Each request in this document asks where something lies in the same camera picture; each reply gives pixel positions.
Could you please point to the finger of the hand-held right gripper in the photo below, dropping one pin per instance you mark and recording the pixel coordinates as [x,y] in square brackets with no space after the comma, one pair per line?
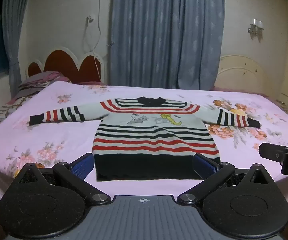
[271,151]

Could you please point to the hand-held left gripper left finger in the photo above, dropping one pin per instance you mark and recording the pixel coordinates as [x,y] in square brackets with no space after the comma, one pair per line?
[82,166]

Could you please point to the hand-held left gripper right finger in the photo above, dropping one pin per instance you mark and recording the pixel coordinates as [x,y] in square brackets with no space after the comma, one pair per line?
[205,166]

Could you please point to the striped cartoon print sweater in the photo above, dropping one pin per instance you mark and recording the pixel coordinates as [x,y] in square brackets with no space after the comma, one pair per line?
[154,140]

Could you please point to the bed with pink floral sheet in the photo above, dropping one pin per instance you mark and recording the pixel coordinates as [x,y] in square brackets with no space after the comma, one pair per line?
[58,135]

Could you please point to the cream round headboard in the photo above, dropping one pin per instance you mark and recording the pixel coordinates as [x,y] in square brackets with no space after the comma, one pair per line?
[244,77]

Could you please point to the pink pillow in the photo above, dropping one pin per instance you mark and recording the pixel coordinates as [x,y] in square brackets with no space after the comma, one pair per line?
[91,83]

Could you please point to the purple folded blanket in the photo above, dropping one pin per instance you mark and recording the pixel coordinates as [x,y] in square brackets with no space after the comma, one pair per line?
[40,81]

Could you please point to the red and white headboard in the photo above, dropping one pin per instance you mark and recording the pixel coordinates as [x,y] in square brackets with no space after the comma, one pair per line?
[63,65]

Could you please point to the wide blue-grey curtain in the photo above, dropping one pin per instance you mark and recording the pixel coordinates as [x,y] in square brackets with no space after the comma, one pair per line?
[164,30]

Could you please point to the narrow blue-grey curtain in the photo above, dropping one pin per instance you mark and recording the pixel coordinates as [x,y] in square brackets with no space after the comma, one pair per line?
[15,30]

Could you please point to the glass wall lamp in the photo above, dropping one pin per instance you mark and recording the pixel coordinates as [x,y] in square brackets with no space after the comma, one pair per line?
[256,28]

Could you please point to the white wall socket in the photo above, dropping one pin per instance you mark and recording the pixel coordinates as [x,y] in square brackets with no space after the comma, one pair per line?
[90,19]

